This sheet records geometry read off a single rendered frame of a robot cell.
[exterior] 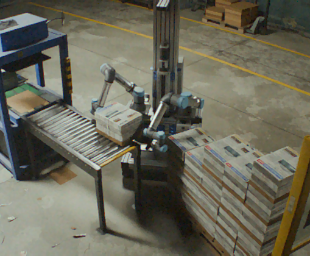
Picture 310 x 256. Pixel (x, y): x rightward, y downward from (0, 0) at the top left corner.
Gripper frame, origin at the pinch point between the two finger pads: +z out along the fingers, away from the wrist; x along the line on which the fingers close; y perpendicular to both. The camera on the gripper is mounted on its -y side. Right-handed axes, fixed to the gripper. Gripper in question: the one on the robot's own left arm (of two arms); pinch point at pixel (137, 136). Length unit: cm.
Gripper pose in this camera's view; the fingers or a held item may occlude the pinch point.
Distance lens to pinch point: 409.8
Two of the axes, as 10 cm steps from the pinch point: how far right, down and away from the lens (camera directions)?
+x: -6.8, 3.9, -6.2
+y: 0.0, -8.4, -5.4
